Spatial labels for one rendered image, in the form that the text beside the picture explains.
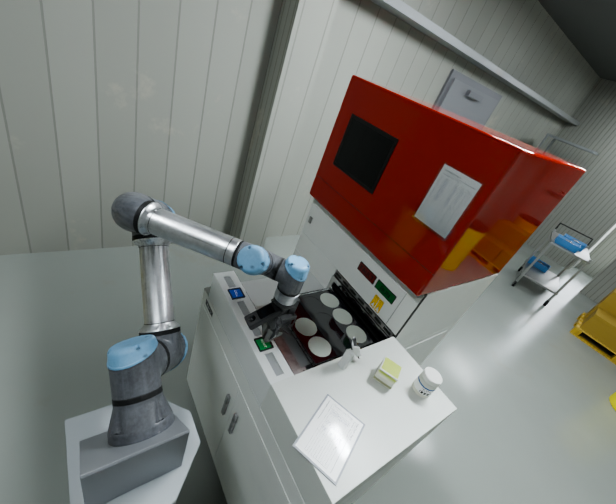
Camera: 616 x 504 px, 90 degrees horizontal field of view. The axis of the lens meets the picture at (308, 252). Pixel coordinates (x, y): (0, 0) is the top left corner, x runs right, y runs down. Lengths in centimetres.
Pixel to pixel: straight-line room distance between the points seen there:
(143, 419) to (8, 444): 124
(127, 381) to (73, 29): 198
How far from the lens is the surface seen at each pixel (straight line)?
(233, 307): 125
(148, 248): 105
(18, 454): 210
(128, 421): 95
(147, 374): 93
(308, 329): 136
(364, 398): 118
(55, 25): 244
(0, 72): 250
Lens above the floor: 185
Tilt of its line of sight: 32 degrees down
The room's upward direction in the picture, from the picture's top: 22 degrees clockwise
